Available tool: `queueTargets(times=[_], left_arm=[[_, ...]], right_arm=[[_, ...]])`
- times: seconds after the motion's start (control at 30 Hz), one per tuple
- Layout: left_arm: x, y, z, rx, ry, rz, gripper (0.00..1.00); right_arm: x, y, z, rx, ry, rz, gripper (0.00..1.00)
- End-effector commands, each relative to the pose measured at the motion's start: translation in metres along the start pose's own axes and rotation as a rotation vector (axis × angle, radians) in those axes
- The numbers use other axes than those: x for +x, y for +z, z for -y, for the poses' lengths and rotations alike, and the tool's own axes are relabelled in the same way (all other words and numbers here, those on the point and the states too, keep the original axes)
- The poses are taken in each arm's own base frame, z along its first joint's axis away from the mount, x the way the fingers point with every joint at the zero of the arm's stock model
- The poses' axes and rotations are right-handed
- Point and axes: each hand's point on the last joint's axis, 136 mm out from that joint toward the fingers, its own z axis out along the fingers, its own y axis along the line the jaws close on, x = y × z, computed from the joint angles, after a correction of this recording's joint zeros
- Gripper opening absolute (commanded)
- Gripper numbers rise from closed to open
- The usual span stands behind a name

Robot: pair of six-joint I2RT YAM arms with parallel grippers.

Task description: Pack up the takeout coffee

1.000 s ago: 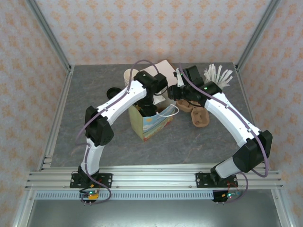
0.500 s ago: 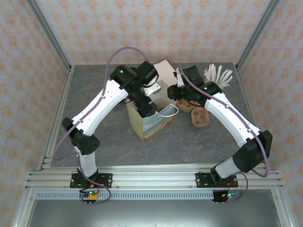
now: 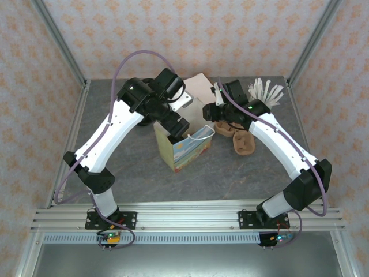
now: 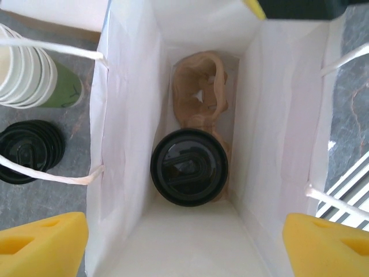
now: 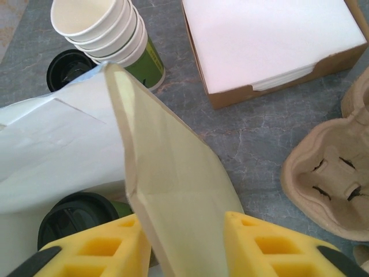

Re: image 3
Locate grey slotted cable duct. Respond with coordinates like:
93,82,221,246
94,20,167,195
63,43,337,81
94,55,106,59
42,233,262,245

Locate grey metal panel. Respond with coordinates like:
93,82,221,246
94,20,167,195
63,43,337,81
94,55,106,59
16,244,357,277

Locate brown pulp cup carrier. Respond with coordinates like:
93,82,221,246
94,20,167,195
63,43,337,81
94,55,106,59
214,120,240,137
232,131,257,156

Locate long aluminium base rail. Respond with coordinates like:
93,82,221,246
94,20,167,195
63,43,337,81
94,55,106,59
30,201,346,232

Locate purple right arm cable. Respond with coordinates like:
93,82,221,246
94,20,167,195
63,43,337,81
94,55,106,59
218,76,329,249

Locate colourful printed paper bag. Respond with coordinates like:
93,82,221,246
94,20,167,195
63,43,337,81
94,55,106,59
153,96,216,174

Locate aluminium side rail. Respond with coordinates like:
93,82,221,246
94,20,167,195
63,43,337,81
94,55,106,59
286,77,322,162
45,80,92,209

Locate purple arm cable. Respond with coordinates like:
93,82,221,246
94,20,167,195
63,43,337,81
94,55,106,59
54,50,176,250
218,76,329,249

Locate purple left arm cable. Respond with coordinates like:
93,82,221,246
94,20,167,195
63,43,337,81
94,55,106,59
54,50,176,250

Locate stack of pink napkins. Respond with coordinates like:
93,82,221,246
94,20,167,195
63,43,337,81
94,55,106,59
183,72,216,102

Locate aluminium frame post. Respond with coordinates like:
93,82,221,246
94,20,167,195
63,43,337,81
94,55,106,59
30,0,89,87
287,0,344,84

